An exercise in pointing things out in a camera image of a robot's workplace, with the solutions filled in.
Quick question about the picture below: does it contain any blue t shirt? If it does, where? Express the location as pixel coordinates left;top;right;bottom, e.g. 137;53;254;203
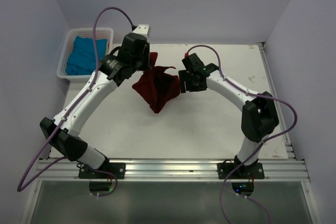
66;36;96;76

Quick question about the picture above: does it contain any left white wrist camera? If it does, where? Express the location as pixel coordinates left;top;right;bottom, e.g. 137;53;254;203
132;24;151;39

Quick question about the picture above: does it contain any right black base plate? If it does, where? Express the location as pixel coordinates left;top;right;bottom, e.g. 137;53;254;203
217;160;265;179

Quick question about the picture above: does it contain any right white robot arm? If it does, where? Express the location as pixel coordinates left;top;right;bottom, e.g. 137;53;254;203
178;54;279;178

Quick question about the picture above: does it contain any aluminium mounting rail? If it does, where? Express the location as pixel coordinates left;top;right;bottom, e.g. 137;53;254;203
36;159;310;182

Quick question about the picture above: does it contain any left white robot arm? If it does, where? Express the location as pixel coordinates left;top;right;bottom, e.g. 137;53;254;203
40;27;150;178

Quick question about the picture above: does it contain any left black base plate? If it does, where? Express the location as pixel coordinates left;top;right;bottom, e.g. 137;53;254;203
77;162;126;179

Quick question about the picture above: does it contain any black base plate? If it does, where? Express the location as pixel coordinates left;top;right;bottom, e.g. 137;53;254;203
217;160;265;179
77;162;126;179

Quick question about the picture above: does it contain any dark red t shirt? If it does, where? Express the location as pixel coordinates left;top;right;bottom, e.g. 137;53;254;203
132;52;181;114

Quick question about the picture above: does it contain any white plastic basket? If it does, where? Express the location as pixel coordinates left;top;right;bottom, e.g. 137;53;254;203
57;28;113;82

